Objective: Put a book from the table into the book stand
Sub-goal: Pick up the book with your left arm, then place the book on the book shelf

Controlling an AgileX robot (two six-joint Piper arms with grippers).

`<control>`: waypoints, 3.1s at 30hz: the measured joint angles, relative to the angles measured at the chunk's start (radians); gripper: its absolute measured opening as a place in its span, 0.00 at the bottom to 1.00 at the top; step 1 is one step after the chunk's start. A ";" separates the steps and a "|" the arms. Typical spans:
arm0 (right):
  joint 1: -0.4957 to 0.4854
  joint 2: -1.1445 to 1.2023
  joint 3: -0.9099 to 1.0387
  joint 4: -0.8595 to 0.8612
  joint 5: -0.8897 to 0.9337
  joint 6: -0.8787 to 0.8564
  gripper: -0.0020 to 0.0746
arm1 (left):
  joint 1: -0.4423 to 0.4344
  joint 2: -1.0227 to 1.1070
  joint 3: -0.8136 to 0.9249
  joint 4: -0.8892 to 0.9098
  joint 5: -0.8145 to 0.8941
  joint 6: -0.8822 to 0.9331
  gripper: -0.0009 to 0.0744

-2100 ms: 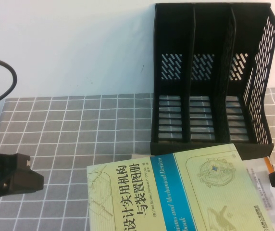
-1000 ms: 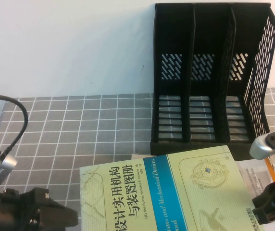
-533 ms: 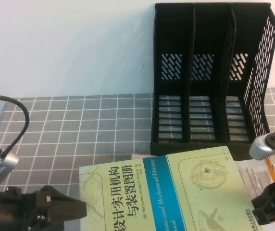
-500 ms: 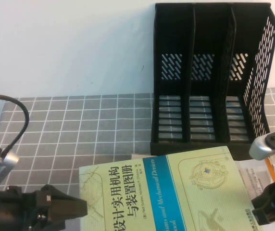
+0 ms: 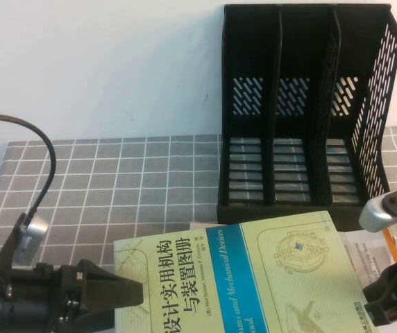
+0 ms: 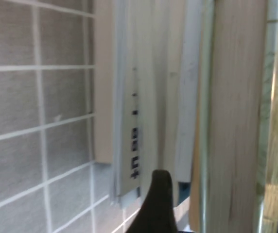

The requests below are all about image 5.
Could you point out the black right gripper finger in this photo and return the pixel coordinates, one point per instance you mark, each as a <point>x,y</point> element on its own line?
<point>389,284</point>
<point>386,314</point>

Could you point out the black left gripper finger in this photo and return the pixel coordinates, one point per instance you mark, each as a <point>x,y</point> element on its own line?
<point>91,319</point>
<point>115,291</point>

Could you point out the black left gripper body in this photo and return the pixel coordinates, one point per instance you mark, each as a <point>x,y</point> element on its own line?
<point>46,288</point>

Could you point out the yellow-green mechanical devices book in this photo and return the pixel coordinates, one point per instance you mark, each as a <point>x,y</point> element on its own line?
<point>254,277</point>

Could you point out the white book with orange border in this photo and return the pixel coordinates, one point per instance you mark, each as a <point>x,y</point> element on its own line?
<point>361,256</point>

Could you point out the black plastic book stand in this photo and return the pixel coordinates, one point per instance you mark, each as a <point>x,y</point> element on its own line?
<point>288,52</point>

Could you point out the grey checked tablecloth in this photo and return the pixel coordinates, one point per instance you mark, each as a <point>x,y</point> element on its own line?
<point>115,180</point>

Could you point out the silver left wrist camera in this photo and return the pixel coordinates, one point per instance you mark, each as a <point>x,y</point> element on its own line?
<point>32,236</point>

